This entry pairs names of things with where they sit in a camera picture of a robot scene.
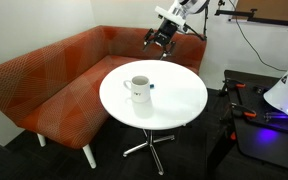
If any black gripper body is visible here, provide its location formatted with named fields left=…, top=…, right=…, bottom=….
left=152, top=19, right=178, bottom=46

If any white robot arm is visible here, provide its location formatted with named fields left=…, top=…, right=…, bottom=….
left=143, top=0, right=288, bottom=116

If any white ceramic mug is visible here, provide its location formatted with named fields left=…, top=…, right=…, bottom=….
left=123, top=76, right=150, bottom=103

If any round white table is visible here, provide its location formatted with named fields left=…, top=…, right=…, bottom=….
left=98, top=59, right=209, bottom=176

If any orange patterned corner sofa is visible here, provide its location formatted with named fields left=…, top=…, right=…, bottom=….
left=0, top=26, right=206, bottom=158

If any black workbench table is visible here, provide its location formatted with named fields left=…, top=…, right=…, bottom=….
left=207, top=70, right=288, bottom=173

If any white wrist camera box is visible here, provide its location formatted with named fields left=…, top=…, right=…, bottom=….
left=155, top=6, right=185, bottom=26

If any orange handled clamp rear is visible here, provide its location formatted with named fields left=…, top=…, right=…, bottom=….
left=218, top=79, right=246, bottom=96

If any orange handled clamp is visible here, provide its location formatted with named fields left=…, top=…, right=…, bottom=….
left=218, top=79, right=246, bottom=96
left=224, top=103, right=257, bottom=118

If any orange handled clamp front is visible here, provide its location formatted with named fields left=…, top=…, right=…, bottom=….
left=224, top=103, right=257, bottom=118

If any black hanging cable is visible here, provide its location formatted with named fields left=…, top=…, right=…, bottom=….
left=228, top=0, right=288, bottom=73

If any black overhead mounting rail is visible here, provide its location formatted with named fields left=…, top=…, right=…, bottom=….
left=215, top=9, right=288, bottom=27

